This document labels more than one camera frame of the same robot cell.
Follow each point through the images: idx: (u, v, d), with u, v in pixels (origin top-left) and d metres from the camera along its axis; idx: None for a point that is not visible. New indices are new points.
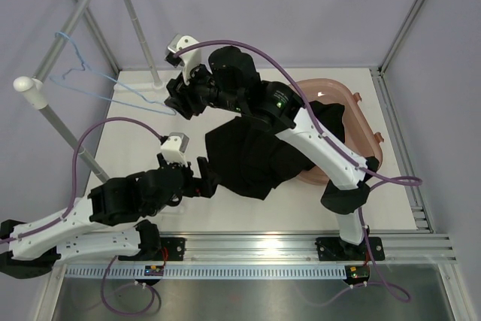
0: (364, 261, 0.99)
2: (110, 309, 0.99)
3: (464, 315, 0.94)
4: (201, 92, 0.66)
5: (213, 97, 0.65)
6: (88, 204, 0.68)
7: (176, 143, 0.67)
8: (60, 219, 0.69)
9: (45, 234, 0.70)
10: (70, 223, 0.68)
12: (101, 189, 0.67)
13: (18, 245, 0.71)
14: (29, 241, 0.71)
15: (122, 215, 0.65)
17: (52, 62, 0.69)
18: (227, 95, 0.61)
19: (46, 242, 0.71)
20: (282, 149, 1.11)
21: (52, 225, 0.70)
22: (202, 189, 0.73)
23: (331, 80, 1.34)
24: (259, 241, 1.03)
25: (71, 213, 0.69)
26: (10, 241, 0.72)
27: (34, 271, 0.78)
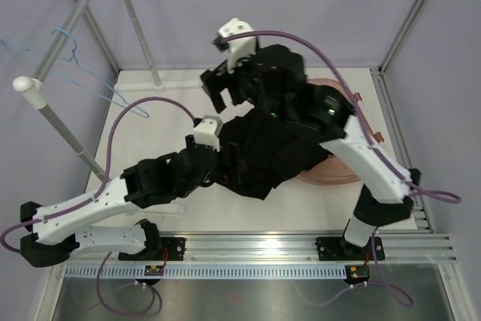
0: (364, 261, 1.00)
2: (110, 309, 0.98)
3: (464, 315, 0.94)
4: (243, 85, 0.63)
5: (253, 95, 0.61)
6: (121, 186, 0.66)
7: (211, 127, 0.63)
8: (91, 200, 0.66)
9: (74, 214, 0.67)
10: (101, 203, 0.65)
12: (134, 169, 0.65)
13: (43, 228, 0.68)
14: (56, 223, 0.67)
15: (158, 194, 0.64)
17: (52, 61, 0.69)
18: (275, 97, 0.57)
19: (75, 223, 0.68)
20: (282, 149, 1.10)
21: (82, 206, 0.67)
22: (229, 174, 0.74)
23: (331, 80, 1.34)
24: (259, 241, 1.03)
25: (103, 192, 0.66)
26: (34, 224, 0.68)
27: (52, 258, 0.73)
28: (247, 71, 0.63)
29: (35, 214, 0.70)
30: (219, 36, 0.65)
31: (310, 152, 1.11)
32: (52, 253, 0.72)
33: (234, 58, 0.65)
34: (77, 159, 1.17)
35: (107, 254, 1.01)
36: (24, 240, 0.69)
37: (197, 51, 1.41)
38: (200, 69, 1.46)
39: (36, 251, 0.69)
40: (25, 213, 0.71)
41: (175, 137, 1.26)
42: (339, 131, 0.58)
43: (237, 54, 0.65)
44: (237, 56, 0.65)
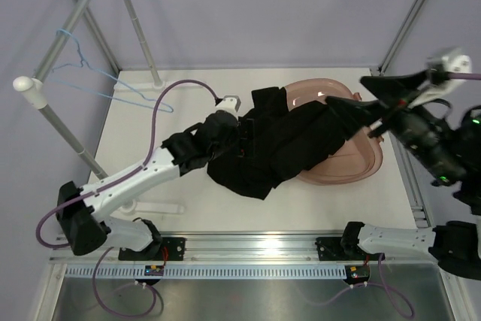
0: (364, 261, 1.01)
2: (106, 309, 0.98)
3: (464, 315, 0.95)
4: (411, 129, 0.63)
5: (423, 146, 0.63)
6: (164, 152, 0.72)
7: (231, 104, 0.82)
8: (141, 168, 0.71)
9: (127, 183, 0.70)
10: (152, 169, 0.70)
12: (171, 140, 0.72)
13: (95, 201, 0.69)
14: (110, 193, 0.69)
15: (196, 157, 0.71)
17: (52, 61, 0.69)
18: (446, 163, 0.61)
19: (127, 192, 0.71)
20: (283, 148, 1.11)
21: (133, 174, 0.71)
22: (246, 149, 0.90)
23: (332, 80, 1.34)
24: (259, 241, 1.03)
25: (150, 160, 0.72)
26: (85, 198, 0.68)
27: (92, 241, 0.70)
28: (428, 115, 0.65)
29: (83, 191, 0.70)
30: (442, 63, 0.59)
31: (310, 152, 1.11)
32: (97, 234, 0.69)
33: (422, 98, 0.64)
34: (77, 159, 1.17)
35: (106, 253, 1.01)
36: (73, 220, 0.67)
37: (197, 51, 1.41)
38: (199, 69, 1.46)
39: (85, 227, 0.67)
40: (70, 191, 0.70)
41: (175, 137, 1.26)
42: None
43: (432, 93, 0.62)
44: (434, 93, 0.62)
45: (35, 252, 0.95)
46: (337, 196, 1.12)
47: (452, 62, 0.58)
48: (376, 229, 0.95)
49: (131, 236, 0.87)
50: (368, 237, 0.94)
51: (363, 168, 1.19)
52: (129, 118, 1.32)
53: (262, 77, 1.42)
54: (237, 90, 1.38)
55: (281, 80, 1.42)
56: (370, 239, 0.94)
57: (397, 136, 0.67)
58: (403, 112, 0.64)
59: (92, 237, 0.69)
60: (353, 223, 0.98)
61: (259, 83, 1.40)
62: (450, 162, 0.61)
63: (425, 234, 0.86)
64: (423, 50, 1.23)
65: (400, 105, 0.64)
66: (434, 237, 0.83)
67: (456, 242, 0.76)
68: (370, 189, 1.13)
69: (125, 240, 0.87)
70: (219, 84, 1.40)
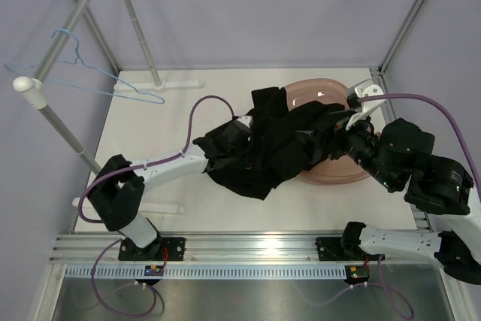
0: (364, 261, 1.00)
2: (101, 302, 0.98)
3: (464, 315, 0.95)
4: (354, 146, 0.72)
5: (364, 158, 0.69)
6: (197, 148, 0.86)
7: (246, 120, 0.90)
8: (180, 155, 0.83)
9: (170, 165, 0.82)
10: (189, 158, 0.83)
12: (201, 140, 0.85)
13: (144, 172, 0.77)
14: (156, 169, 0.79)
15: (219, 156, 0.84)
17: (53, 60, 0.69)
18: (381, 171, 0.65)
19: (166, 174, 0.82)
20: (282, 148, 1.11)
21: (175, 158, 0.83)
22: (252, 160, 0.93)
23: (332, 80, 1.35)
24: (259, 241, 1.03)
25: (187, 150, 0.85)
26: (135, 170, 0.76)
27: (122, 217, 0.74)
28: (365, 131, 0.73)
29: (132, 164, 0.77)
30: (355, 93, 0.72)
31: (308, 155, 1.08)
32: (132, 207, 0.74)
33: (352, 119, 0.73)
34: (77, 159, 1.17)
35: (104, 254, 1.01)
36: (125, 189, 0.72)
37: (197, 52, 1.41)
38: (200, 70, 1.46)
39: (133, 196, 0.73)
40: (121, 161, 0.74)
41: (175, 137, 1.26)
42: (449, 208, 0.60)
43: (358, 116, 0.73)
44: (355, 116, 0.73)
45: (35, 252, 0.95)
46: (337, 197, 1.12)
47: (361, 92, 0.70)
48: (379, 232, 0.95)
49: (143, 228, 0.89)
50: (370, 239, 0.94)
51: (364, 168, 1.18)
52: (129, 118, 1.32)
53: (262, 78, 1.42)
54: (237, 90, 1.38)
55: (280, 80, 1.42)
56: (373, 240, 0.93)
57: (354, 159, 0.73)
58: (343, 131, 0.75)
59: (125, 211, 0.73)
60: (353, 223, 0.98)
61: (259, 83, 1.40)
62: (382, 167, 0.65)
63: (431, 239, 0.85)
64: (422, 50, 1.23)
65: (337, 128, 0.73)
66: (439, 242, 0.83)
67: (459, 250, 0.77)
68: (370, 189, 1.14)
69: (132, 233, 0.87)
70: (219, 84, 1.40)
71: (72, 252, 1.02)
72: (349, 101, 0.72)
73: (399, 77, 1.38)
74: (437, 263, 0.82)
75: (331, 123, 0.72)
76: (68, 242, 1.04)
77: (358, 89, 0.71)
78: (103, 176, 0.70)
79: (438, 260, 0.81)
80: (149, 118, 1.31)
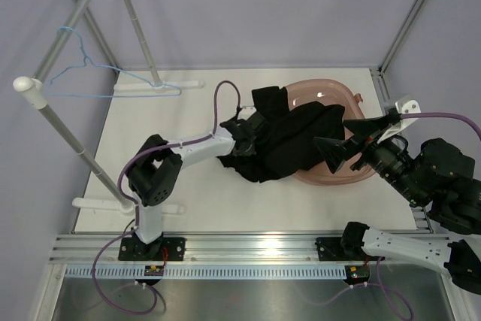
0: (364, 261, 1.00)
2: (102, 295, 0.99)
3: (464, 315, 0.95)
4: (382, 160, 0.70)
5: (394, 174, 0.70)
6: (224, 131, 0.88)
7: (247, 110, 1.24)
8: (211, 137, 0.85)
9: (202, 145, 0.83)
10: (218, 139, 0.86)
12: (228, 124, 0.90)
13: (179, 150, 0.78)
14: (191, 149, 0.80)
15: (243, 140, 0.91)
17: (53, 59, 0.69)
18: (411, 187, 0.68)
19: (198, 154, 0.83)
20: (279, 148, 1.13)
21: (206, 139, 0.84)
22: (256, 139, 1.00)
23: (331, 80, 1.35)
24: (259, 241, 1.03)
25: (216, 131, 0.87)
26: (172, 147, 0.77)
27: (160, 193, 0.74)
28: (394, 147, 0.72)
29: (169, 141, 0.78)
30: (394, 107, 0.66)
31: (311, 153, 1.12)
32: (167, 184, 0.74)
33: (387, 131, 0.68)
34: (77, 159, 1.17)
35: (101, 253, 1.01)
36: (164, 164, 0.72)
37: (198, 51, 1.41)
38: (200, 69, 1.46)
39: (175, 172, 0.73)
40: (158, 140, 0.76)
41: (175, 137, 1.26)
42: (473, 230, 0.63)
43: (393, 131, 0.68)
44: (391, 131, 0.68)
45: (35, 252, 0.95)
46: (338, 196, 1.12)
47: (402, 107, 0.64)
48: (384, 235, 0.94)
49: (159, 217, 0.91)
50: (374, 242, 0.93)
51: None
52: (128, 118, 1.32)
53: (262, 78, 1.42)
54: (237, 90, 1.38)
55: (280, 80, 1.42)
56: (377, 244, 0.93)
57: (378, 173, 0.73)
58: (373, 145, 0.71)
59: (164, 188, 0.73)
60: (352, 223, 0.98)
61: (259, 83, 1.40)
62: (415, 185, 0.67)
63: (440, 249, 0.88)
64: (422, 50, 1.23)
65: (368, 142, 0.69)
66: (449, 252, 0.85)
67: (469, 262, 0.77)
68: (370, 188, 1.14)
69: (145, 223, 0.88)
70: (219, 85, 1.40)
71: (72, 252, 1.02)
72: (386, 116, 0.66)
73: (399, 76, 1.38)
74: (446, 272, 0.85)
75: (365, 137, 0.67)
76: (68, 242, 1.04)
77: (398, 104, 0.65)
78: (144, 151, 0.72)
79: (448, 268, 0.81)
80: (149, 118, 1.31)
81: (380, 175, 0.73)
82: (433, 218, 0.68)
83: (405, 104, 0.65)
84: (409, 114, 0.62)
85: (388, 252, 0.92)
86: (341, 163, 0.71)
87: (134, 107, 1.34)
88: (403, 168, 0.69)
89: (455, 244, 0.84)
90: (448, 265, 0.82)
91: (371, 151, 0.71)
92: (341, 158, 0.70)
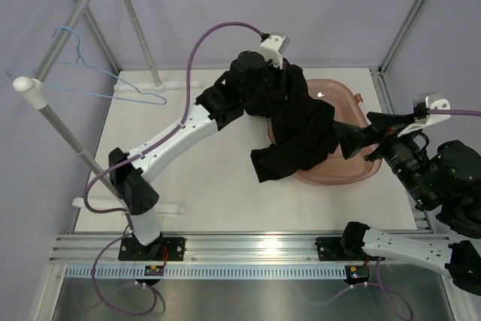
0: (364, 261, 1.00)
2: (102, 299, 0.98)
3: (464, 315, 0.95)
4: (398, 154, 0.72)
5: (406, 170, 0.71)
6: (197, 110, 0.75)
7: (275, 42, 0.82)
8: (179, 126, 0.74)
9: (170, 142, 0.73)
10: (190, 126, 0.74)
12: (204, 95, 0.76)
13: (141, 162, 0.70)
14: (155, 155, 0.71)
15: (229, 110, 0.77)
17: (53, 59, 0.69)
18: (421, 187, 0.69)
19: (167, 155, 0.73)
20: (275, 149, 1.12)
21: (174, 132, 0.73)
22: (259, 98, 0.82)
23: (332, 80, 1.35)
24: (260, 241, 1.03)
25: (188, 118, 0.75)
26: (132, 162, 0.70)
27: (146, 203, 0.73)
28: (413, 143, 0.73)
29: (129, 155, 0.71)
30: (423, 102, 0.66)
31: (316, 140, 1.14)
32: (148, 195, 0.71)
33: (409, 127, 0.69)
34: (77, 159, 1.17)
35: (101, 255, 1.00)
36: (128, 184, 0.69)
37: (198, 52, 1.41)
38: (200, 69, 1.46)
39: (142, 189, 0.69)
40: (117, 156, 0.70)
41: None
42: None
43: (418, 128, 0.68)
44: (415, 126, 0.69)
45: (35, 252, 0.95)
46: (338, 196, 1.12)
47: (431, 104, 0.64)
48: (384, 235, 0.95)
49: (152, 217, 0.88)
50: (375, 242, 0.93)
51: (362, 168, 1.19)
52: (129, 118, 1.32)
53: None
54: None
55: None
56: (377, 244, 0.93)
57: (391, 167, 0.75)
58: (392, 138, 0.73)
59: (144, 200, 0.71)
60: (353, 223, 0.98)
61: None
62: (426, 186, 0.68)
63: (440, 249, 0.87)
64: (421, 50, 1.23)
65: (388, 132, 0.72)
66: (449, 253, 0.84)
67: (470, 263, 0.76)
68: (370, 188, 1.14)
69: (145, 222, 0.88)
70: None
71: (73, 252, 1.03)
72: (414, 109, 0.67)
73: (400, 76, 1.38)
74: (446, 274, 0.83)
75: (384, 126, 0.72)
76: (68, 242, 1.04)
77: (428, 99, 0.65)
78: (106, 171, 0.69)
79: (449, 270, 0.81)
80: (149, 118, 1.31)
81: (393, 170, 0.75)
82: (442, 221, 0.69)
83: (434, 101, 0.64)
84: (438, 110, 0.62)
85: (388, 252, 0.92)
86: (355, 149, 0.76)
87: (134, 107, 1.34)
88: (418, 166, 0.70)
89: (456, 245, 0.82)
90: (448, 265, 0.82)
91: (390, 143, 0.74)
92: (357, 145, 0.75)
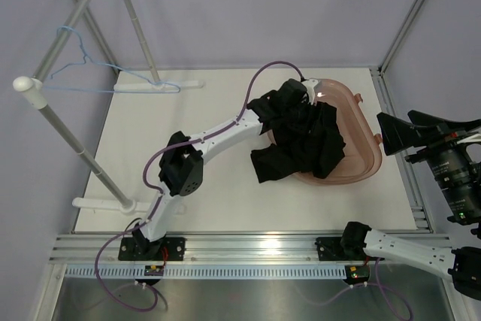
0: (364, 261, 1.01)
2: (102, 286, 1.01)
3: (464, 315, 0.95)
4: (449, 163, 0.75)
5: (454, 180, 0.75)
6: (249, 115, 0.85)
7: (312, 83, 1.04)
8: (234, 123, 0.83)
9: (226, 135, 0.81)
10: (243, 125, 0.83)
12: (254, 104, 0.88)
13: (203, 146, 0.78)
14: (213, 142, 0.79)
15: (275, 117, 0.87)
17: (53, 59, 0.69)
18: (467, 201, 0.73)
19: (222, 144, 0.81)
20: (277, 149, 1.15)
21: (229, 127, 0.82)
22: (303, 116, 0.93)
23: (331, 80, 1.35)
24: (261, 241, 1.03)
25: (240, 118, 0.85)
26: (193, 143, 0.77)
27: (190, 185, 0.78)
28: (468, 156, 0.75)
29: (191, 137, 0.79)
30: None
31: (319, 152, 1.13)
32: (195, 178, 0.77)
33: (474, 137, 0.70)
34: (77, 159, 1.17)
35: (100, 254, 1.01)
36: (187, 161, 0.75)
37: (198, 52, 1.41)
38: (200, 69, 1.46)
39: (197, 169, 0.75)
40: (179, 139, 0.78)
41: None
42: None
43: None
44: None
45: (35, 252, 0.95)
46: (337, 196, 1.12)
47: None
48: (386, 237, 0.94)
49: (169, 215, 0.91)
50: (376, 243, 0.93)
51: (363, 168, 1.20)
52: (129, 117, 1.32)
53: (261, 78, 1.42)
54: (237, 89, 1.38)
55: (280, 80, 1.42)
56: (379, 246, 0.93)
57: (437, 173, 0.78)
58: (449, 146, 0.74)
59: (192, 180, 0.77)
60: (353, 223, 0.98)
61: (261, 83, 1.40)
62: (474, 200, 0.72)
63: (443, 254, 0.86)
64: (421, 50, 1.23)
65: (450, 137, 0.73)
66: (453, 258, 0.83)
67: (474, 268, 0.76)
68: (370, 188, 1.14)
69: (161, 220, 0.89)
70: (219, 84, 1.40)
71: (73, 252, 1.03)
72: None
73: (399, 76, 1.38)
74: (449, 279, 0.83)
75: (448, 131, 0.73)
76: (68, 242, 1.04)
77: None
78: (168, 148, 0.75)
79: (451, 275, 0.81)
80: (149, 118, 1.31)
81: (438, 177, 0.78)
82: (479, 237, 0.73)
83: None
84: None
85: (389, 254, 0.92)
86: (405, 146, 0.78)
87: (135, 107, 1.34)
88: (469, 180, 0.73)
89: (458, 251, 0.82)
90: (452, 271, 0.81)
91: (443, 150, 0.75)
92: (409, 143, 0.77)
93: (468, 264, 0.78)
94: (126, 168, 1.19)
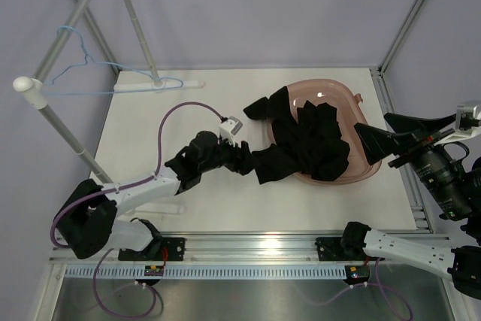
0: (364, 261, 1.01)
2: (95, 294, 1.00)
3: (464, 314, 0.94)
4: (431, 165, 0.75)
5: (438, 180, 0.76)
6: (167, 170, 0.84)
7: (230, 125, 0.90)
8: (152, 177, 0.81)
9: (144, 187, 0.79)
10: (161, 180, 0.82)
12: (167, 164, 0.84)
13: (118, 196, 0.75)
14: (128, 192, 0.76)
15: (190, 179, 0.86)
17: (53, 59, 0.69)
18: (455, 200, 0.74)
19: (140, 196, 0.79)
20: (279, 149, 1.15)
21: (147, 181, 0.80)
22: (238, 167, 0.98)
23: (331, 80, 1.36)
24: (261, 241, 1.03)
25: (160, 173, 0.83)
26: (107, 193, 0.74)
27: (95, 243, 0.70)
28: (446, 155, 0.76)
29: (103, 187, 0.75)
30: (469, 113, 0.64)
31: (320, 160, 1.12)
32: (104, 234, 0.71)
33: (449, 137, 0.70)
34: (77, 159, 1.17)
35: (107, 253, 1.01)
36: (95, 213, 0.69)
37: (198, 52, 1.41)
38: (200, 69, 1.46)
39: (105, 222, 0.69)
40: (89, 187, 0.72)
41: (175, 137, 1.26)
42: None
43: (459, 137, 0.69)
44: (456, 137, 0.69)
45: (35, 252, 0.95)
46: (337, 196, 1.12)
47: (479, 113, 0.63)
48: (386, 237, 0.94)
49: (128, 237, 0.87)
50: (376, 243, 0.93)
51: (363, 168, 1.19)
52: (129, 117, 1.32)
53: (261, 77, 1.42)
54: (237, 89, 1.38)
55: (281, 80, 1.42)
56: (379, 246, 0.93)
57: (420, 175, 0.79)
58: (428, 147, 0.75)
59: (99, 237, 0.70)
60: (353, 223, 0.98)
61: (261, 83, 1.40)
62: (460, 198, 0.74)
63: (443, 254, 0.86)
64: (421, 50, 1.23)
65: (427, 140, 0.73)
66: (453, 258, 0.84)
67: (474, 268, 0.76)
68: (370, 188, 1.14)
69: (125, 241, 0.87)
70: (219, 85, 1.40)
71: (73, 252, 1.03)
72: (460, 118, 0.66)
73: (399, 76, 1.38)
74: (449, 277, 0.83)
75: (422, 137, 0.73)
76: None
77: (476, 109, 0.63)
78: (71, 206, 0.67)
79: (451, 274, 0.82)
80: (149, 119, 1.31)
81: (422, 178, 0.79)
82: (468, 232, 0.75)
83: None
84: None
85: (389, 254, 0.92)
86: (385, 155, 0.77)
87: (135, 107, 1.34)
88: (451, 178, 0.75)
89: (458, 249, 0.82)
90: (452, 271, 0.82)
91: (422, 152, 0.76)
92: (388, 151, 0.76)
93: (467, 264, 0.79)
94: (126, 168, 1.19)
